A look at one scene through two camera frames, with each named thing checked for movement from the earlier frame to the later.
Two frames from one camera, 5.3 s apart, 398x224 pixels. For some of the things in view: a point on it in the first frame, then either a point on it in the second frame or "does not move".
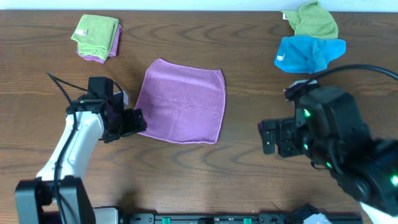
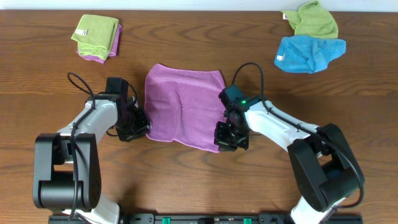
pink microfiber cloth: (183, 103) does not move
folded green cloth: (94, 35) does not move
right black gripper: (285, 128) → (223, 145)
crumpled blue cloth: (306, 53) does not move
